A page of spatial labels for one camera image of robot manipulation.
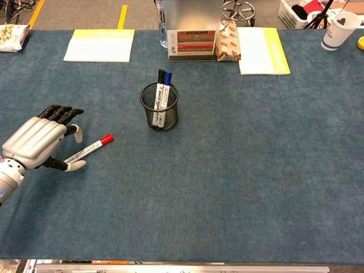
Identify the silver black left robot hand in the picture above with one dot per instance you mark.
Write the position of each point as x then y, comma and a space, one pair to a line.
34, 139

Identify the red-capped white marker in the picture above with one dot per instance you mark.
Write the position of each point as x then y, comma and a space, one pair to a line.
94, 146

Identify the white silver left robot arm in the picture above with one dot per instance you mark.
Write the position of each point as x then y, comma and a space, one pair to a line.
8, 179

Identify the black mesh pen cup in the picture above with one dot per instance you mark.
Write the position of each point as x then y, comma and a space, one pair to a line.
171, 113

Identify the black-capped marker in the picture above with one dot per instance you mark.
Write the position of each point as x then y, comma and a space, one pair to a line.
161, 76

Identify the blue-capped marker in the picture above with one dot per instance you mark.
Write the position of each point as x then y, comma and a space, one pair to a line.
168, 78

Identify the white printed snack bag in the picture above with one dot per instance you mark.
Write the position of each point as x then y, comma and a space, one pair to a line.
11, 37

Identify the yellow white plain book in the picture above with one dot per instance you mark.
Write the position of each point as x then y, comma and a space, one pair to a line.
99, 48

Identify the clear plastic water bottle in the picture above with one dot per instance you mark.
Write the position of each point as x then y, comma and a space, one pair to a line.
162, 34

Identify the blue felt table mat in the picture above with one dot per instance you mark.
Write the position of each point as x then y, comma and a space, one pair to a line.
213, 185

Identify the red brown picture card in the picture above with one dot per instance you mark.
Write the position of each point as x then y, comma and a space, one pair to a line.
196, 42

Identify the gold red printed snack pack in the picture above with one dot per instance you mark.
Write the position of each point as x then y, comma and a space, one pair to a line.
227, 42

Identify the yellow white Lexicon book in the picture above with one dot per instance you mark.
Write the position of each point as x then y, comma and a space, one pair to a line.
258, 51

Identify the chrome stool base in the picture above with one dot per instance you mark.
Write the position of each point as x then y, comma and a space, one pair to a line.
239, 8

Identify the white plastic basket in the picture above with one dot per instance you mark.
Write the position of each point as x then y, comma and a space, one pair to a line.
288, 14

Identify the black tripod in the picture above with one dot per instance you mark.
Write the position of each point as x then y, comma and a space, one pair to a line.
320, 17

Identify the white blue paper cup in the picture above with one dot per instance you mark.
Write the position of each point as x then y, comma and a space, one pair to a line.
337, 32

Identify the small yellow round object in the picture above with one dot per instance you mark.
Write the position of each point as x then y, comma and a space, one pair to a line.
361, 44

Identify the aluminium profile rail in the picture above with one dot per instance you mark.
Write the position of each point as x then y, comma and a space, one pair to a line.
182, 268

